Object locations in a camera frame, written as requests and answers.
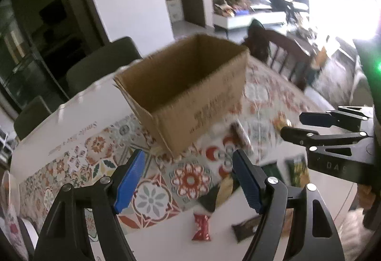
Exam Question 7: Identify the patterned table runner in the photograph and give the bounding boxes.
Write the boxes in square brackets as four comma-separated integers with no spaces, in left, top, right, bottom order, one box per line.
[12,59,317,233]

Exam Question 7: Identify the green yellow snack bag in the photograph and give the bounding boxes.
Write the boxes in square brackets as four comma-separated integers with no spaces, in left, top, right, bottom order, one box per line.
[198,172,240,213]

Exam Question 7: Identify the green cracker snack bag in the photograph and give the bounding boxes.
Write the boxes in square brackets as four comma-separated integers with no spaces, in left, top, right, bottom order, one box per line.
[285,154,310,188]

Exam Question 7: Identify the white tv cabinet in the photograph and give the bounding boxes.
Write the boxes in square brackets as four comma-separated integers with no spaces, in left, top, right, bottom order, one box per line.
[212,11,286,31]

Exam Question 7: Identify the person's right hand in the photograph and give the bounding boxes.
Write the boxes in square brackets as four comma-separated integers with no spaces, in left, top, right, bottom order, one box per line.
[357,184,376,209]

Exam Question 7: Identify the red candy bar wrapper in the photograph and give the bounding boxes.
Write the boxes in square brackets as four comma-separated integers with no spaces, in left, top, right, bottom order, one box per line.
[192,213,211,242]

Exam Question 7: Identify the dark green snack pack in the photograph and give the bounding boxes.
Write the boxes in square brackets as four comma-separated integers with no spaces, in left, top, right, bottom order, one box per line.
[261,162,285,183]

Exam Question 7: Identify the dark cheese cracker pack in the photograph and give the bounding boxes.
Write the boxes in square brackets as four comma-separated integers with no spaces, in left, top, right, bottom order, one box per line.
[232,215,261,242]

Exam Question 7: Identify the white storage boxes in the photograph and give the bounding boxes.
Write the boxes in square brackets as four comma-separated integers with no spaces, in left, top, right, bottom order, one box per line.
[166,0,183,23]

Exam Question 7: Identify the brown wooden chair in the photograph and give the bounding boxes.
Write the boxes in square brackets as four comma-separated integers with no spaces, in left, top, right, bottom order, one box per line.
[242,19,315,91]

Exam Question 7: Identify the yellow orange snack pouch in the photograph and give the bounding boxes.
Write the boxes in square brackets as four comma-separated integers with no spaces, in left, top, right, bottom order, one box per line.
[272,112,294,132]

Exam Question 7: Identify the brown cardboard box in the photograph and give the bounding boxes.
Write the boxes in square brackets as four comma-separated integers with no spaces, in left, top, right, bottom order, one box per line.
[114,34,250,158]

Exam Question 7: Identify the dark upholstered chair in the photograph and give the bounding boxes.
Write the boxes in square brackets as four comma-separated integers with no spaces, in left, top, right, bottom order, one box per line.
[66,36,142,96]
[14,96,52,141]

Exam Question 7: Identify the dark long snack bar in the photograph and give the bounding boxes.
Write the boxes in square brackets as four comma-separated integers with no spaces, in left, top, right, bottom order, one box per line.
[231,120,254,156]

